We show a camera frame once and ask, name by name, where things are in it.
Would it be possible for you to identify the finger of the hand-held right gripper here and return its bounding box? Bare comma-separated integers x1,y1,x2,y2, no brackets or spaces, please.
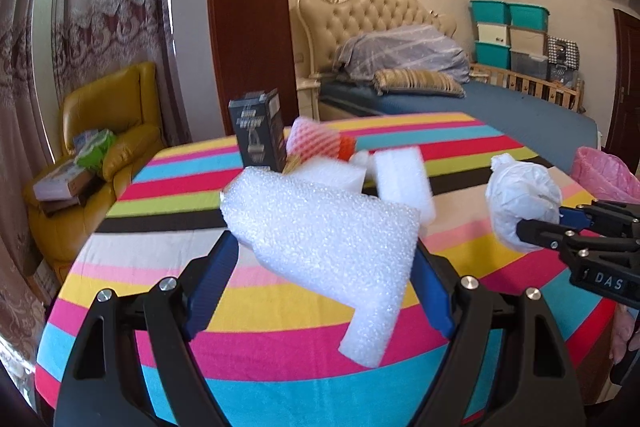
515,218,576,253
558,206,596,229

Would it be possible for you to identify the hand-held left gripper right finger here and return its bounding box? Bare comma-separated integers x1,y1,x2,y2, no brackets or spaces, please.
411,243,586,427

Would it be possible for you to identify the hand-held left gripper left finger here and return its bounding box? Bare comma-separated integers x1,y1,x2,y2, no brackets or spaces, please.
54,234,240,427

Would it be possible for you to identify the white plastic bag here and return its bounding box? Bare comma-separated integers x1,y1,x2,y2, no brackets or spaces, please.
485,153,561,253

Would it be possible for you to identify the pink lined waste bin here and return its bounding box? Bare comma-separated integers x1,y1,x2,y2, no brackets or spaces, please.
571,146,640,202

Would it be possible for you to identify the white foam sheet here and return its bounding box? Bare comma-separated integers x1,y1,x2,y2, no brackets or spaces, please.
300,155,375,194
372,146,436,224
220,167,421,369

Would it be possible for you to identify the pink foam fruit net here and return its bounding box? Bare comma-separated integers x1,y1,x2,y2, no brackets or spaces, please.
287,117,358,162

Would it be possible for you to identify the person's right hand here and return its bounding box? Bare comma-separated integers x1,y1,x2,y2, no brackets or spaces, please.
612,307,635,365

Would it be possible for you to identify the blue mattress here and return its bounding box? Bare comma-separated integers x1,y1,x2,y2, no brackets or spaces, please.
319,79,598,175

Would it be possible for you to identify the rainbow striped tablecloth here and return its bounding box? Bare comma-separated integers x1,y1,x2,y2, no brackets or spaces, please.
37,112,618,427

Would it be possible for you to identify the dark bag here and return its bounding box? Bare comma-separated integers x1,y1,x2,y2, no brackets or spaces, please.
547,66,581,86

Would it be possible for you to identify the brown wooden door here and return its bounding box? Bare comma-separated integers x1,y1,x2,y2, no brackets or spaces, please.
611,9,640,158

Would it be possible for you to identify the black product box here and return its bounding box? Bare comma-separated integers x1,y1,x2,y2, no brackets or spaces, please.
228,89,288,172

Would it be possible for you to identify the grey storage bin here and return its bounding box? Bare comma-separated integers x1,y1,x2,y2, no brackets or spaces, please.
510,52,548,75

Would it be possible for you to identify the checked bag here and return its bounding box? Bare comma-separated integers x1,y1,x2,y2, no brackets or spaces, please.
546,35,581,70

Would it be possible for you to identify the brown flat carton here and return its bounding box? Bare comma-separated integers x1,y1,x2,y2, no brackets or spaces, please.
40,194,83,215

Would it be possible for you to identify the green plastic bag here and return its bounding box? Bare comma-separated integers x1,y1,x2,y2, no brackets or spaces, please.
75,131,118,170

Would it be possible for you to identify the teal storage bin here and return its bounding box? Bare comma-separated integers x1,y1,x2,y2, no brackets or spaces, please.
474,42,512,68
509,3,550,28
470,0,512,25

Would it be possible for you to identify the beige storage bin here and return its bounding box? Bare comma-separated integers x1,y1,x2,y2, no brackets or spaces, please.
509,27,547,55

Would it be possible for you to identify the white flat carton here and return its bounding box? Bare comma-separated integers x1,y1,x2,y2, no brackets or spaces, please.
34,157,96,202

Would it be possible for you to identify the striped pillow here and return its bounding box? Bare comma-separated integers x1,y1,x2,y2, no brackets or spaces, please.
371,68,467,98

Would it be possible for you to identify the yellow leather armchair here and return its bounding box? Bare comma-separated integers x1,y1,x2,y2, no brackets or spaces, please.
25,62,166,285

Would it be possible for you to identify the white storage bin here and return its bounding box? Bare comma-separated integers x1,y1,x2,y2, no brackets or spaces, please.
475,23,512,45

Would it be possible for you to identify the cream nightstand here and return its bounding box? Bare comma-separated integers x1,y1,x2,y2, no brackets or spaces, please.
296,77,321,120

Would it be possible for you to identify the grey blue duvet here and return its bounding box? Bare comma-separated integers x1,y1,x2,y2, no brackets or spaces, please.
334,24,471,85

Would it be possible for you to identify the pink lace curtain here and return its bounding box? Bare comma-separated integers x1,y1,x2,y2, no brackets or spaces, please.
0,0,68,358
52,0,191,148

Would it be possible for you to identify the cream tufted bed headboard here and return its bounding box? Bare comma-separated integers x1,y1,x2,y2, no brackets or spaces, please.
297,0,458,80

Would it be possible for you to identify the brown wooden panel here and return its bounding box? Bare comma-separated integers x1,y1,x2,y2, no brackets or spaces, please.
206,0,301,142

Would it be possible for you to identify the wooden crib rail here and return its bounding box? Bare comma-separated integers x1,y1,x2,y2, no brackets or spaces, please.
469,62,586,112

